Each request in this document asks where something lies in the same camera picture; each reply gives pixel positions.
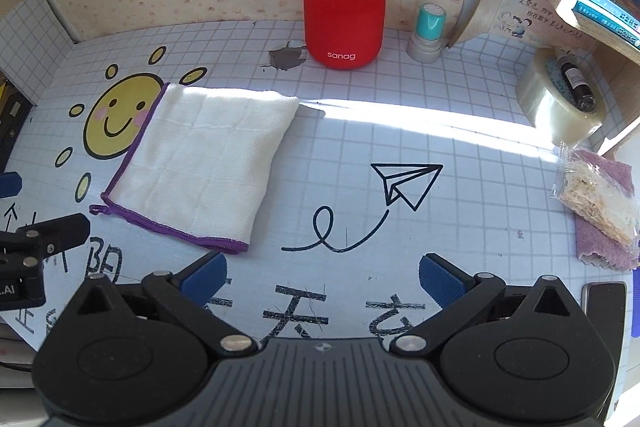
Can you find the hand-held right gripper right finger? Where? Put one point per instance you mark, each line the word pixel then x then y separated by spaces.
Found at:
pixel 442 279

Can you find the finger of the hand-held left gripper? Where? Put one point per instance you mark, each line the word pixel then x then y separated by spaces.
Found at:
pixel 65 229
pixel 10 185

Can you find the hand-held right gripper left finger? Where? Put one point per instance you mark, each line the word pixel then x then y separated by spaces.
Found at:
pixel 205 279

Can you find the white towel with purple edge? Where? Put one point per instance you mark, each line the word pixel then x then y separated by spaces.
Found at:
pixel 200 157

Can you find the black flat device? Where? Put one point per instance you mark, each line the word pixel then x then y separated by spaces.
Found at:
pixel 15 127

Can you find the purple cloth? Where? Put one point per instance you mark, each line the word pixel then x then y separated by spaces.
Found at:
pixel 600 252

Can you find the black smartphone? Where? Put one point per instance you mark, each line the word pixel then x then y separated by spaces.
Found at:
pixel 607 307

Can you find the clear plastic snack bag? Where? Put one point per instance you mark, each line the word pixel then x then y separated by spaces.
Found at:
pixel 600 197

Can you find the clear tape roll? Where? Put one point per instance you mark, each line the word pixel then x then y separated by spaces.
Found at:
pixel 545 107

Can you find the teal capped white stamp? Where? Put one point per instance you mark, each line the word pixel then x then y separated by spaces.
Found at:
pixel 430 24

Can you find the cartoon paper note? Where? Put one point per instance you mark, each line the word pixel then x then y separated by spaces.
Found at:
pixel 530 19

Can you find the red cylindrical speaker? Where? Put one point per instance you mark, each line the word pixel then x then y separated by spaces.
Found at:
pixel 345 17

